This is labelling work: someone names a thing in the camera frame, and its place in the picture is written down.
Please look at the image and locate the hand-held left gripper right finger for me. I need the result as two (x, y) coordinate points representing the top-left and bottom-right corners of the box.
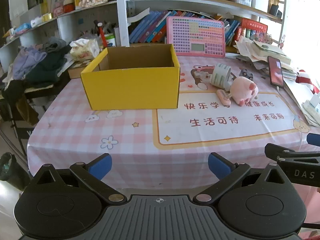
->
(192, 152), (294, 205)

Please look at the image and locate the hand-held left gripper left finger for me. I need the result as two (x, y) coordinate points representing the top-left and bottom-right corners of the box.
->
(26, 153), (127, 205)

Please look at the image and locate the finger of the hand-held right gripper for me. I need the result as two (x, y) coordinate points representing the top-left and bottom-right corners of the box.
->
(306, 133), (320, 146)
(264, 143), (320, 161)

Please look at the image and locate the small pink clip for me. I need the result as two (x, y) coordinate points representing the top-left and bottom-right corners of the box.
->
(216, 89), (234, 105)

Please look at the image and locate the pink plush pig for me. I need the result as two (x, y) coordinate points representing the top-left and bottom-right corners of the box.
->
(229, 76), (259, 107)

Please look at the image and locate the yellow cardboard box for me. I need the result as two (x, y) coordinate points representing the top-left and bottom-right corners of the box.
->
(80, 44), (181, 110)

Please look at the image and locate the clear tape roll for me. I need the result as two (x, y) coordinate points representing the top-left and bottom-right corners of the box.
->
(211, 64), (234, 90)

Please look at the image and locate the person's pink garment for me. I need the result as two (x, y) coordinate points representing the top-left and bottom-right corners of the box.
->
(295, 185), (320, 240)

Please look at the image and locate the pink checkered printed tablecloth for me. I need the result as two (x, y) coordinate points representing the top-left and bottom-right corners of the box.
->
(27, 55), (320, 189)

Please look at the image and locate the stack of white papers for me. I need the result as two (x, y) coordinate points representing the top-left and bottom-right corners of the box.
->
(284, 80), (320, 128)

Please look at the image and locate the red and white plush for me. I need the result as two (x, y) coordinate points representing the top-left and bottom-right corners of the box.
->
(296, 69), (320, 93)

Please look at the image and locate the black smartphone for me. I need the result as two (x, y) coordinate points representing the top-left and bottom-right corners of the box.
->
(267, 56), (285, 89)

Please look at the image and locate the checkered board box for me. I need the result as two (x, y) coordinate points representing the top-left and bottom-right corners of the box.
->
(68, 60), (93, 79)

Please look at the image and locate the messy pile of papers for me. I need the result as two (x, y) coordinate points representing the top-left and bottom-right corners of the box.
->
(234, 36), (298, 80)

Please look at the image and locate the pile of clothes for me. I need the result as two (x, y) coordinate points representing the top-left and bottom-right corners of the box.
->
(2, 37), (73, 93)

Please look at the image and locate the floral tissue pack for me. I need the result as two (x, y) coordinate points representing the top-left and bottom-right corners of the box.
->
(69, 39), (100, 61)

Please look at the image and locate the row of colourful books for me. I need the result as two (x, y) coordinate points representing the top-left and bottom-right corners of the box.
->
(225, 17), (269, 47)

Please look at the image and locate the red box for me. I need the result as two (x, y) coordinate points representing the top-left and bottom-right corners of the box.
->
(241, 18), (268, 30)

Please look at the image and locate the pink learning tablet toy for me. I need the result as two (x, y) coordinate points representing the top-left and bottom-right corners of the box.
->
(166, 16), (226, 58)

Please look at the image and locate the small black device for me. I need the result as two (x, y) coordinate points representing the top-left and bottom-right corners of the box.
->
(269, 4), (283, 18)

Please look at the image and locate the row of blue books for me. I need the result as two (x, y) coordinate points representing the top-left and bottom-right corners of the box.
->
(129, 10), (170, 43)

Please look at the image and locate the white bookshelf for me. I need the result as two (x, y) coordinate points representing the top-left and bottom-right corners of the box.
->
(0, 0), (287, 80)

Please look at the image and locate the red jar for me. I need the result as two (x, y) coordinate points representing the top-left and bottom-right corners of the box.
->
(62, 0), (75, 13)

